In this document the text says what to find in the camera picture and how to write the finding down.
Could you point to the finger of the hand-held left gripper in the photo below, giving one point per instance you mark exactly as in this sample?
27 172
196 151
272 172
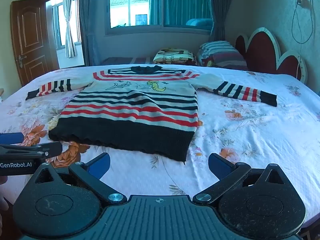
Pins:
30 149
11 138

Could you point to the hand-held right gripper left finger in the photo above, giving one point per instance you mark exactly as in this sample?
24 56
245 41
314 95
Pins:
100 167

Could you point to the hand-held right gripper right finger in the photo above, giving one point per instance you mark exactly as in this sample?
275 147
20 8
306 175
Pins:
220 165

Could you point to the striped knit sweater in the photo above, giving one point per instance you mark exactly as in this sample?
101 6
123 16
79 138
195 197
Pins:
130 110

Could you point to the brown wooden door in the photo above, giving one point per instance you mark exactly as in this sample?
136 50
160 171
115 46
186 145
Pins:
32 42

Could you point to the striped pillow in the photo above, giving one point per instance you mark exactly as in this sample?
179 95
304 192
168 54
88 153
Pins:
220 55

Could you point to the cartoon print pillow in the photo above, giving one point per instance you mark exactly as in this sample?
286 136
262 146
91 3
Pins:
175 56

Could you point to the red scalloped headboard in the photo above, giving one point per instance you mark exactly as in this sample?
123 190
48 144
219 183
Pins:
262 52

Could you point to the white sheer curtain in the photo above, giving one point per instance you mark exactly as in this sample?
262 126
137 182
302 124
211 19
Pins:
68 30

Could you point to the grey-blue curtain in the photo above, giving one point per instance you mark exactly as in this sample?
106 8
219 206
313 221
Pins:
221 12
92 22

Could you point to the bedroom window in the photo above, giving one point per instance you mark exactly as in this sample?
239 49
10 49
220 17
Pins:
135 5

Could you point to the wall socket with charger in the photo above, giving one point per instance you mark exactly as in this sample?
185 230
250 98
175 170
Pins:
299 0

